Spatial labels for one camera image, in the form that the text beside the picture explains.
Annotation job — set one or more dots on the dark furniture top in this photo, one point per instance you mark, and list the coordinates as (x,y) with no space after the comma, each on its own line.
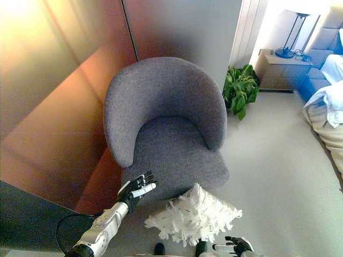
(34,214)

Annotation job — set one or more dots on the white fluffy cloth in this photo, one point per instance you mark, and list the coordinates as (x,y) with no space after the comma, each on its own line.
(195,217)

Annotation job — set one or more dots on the robot right foot black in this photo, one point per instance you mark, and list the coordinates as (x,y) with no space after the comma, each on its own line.
(201,247)

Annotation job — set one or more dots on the robot left foot black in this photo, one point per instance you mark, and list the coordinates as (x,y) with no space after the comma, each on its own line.
(159,249)

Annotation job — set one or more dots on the table lamp with round base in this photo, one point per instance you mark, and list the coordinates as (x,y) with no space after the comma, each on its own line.
(293,29)

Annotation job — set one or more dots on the robot left hand black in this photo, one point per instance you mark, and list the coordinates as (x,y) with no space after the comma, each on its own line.
(132,193)

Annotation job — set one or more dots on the padded bed headboard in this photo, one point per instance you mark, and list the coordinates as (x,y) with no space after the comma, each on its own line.
(319,45)

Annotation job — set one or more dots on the green leafy potted plant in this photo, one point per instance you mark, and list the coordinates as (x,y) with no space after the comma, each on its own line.
(239,89)

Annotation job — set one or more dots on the robot foot black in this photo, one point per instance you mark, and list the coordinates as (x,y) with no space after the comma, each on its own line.
(201,247)
(159,249)

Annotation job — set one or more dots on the beige nightstand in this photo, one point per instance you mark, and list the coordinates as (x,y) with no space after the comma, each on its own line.
(284,72)

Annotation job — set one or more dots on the white bed sheet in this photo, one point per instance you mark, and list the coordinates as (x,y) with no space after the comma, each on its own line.
(331,88)

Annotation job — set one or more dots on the robot left arm silver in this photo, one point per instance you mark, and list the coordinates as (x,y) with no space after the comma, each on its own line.
(100,230)

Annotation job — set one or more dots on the beige duvet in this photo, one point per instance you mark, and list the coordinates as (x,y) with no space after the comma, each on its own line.
(327,134)

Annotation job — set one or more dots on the gray fabric armchair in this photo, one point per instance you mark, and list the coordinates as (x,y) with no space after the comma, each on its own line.
(166,107)

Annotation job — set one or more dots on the robot right hand black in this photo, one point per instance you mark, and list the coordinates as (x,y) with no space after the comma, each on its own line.
(237,245)

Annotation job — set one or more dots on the robot right arm silver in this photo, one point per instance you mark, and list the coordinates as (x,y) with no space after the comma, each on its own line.
(247,253)

